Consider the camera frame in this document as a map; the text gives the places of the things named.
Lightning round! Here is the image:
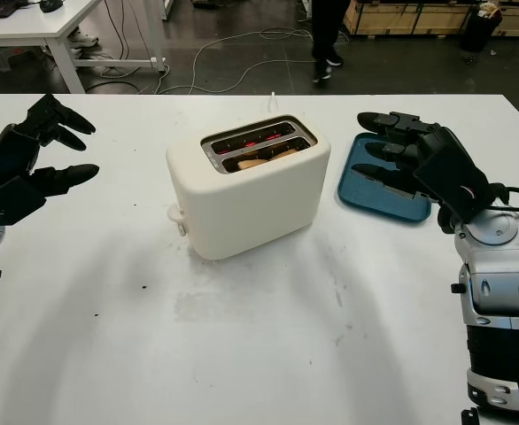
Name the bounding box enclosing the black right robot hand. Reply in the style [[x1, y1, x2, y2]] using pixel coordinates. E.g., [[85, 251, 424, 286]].
[[352, 111, 487, 235]]

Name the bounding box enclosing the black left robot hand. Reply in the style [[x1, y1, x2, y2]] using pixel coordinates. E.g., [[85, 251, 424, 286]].
[[0, 93, 100, 199]]

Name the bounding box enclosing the toast slice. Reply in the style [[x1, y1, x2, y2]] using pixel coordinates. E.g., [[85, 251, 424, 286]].
[[236, 148, 300, 172]]

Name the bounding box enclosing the person in black trousers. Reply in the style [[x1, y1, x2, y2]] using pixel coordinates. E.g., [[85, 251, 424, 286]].
[[310, 0, 352, 85]]

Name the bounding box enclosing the cream two-slot toaster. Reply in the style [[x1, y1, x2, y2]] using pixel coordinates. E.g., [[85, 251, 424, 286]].
[[166, 113, 332, 261]]

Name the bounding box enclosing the blue plastic tray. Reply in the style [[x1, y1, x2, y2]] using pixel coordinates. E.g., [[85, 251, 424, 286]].
[[335, 131, 433, 226]]

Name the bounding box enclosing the black trash bin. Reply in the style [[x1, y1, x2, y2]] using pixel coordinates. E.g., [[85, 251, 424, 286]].
[[461, 0, 502, 53]]

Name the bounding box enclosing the white sneaker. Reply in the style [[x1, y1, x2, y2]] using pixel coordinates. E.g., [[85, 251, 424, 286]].
[[68, 33, 100, 49]]

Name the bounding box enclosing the white office desk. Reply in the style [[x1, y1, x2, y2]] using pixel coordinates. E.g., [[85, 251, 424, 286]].
[[0, 0, 167, 94]]

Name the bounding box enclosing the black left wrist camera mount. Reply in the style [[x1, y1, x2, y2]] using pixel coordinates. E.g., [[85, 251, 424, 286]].
[[0, 175, 48, 227]]

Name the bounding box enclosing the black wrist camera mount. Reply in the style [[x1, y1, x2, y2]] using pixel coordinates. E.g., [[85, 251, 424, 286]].
[[412, 140, 493, 223], [0, 175, 48, 227]]

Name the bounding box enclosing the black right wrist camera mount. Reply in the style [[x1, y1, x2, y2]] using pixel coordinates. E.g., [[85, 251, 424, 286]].
[[412, 140, 493, 223]]

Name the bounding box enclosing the white floor cable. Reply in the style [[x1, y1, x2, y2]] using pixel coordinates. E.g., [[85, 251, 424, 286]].
[[157, 27, 352, 95]]

